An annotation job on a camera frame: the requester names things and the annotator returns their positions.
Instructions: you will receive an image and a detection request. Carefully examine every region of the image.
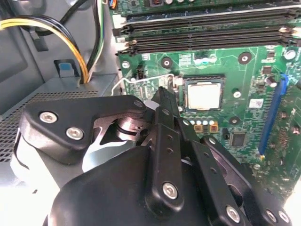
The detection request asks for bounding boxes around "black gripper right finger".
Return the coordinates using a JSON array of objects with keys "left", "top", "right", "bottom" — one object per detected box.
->
[{"left": 175, "top": 115, "right": 293, "bottom": 226}]

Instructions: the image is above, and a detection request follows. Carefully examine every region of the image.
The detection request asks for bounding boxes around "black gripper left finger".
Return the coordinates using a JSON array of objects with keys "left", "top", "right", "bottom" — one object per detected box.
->
[{"left": 10, "top": 86, "right": 186, "bottom": 214}]

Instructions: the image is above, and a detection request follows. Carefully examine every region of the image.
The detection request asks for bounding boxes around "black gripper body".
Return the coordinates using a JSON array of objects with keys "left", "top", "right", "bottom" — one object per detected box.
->
[{"left": 42, "top": 146, "right": 222, "bottom": 226}]

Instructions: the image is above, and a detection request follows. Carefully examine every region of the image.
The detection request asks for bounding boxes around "silver CPU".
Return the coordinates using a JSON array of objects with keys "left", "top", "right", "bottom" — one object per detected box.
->
[{"left": 187, "top": 81, "right": 223, "bottom": 111}]

